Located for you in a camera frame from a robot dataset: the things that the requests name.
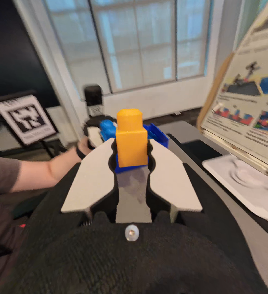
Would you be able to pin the person's left forearm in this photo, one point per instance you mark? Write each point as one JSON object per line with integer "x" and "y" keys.
{"x": 46, "y": 170}

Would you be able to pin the blue plastic bin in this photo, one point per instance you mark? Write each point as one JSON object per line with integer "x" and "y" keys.
{"x": 159, "y": 137}

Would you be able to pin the orange one-stud mega block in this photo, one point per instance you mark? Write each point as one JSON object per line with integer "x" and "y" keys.
{"x": 131, "y": 144}

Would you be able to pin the black framed marker sign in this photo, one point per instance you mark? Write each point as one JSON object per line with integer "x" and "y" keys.
{"x": 26, "y": 119}

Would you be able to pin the blue mega block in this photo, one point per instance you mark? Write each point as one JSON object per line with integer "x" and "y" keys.
{"x": 107, "y": 129}

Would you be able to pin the small floor device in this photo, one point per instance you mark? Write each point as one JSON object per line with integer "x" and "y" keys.
{"x": 177, "y": 113}

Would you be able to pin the instruction sheet board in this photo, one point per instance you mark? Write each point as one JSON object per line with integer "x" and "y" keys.
{"x": 244, "y": 103}

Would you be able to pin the black wristband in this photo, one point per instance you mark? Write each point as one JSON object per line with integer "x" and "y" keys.
{"x": 80, "y": 153}

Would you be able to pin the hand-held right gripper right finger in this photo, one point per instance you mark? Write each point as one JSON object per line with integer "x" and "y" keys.
{"x": 173, "y": 181}

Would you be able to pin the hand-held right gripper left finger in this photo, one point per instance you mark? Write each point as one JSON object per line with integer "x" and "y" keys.
{"x": 92, "y": 181}

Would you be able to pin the large black wall screen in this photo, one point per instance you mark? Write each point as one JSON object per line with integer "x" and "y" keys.
{"x": 14, "y": 46}

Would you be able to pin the person's left hand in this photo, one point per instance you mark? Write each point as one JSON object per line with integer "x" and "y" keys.
{"x": 84, "y": 144}

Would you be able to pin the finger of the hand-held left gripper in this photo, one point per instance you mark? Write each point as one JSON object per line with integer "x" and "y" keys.
{"x": 95, "y": 136}

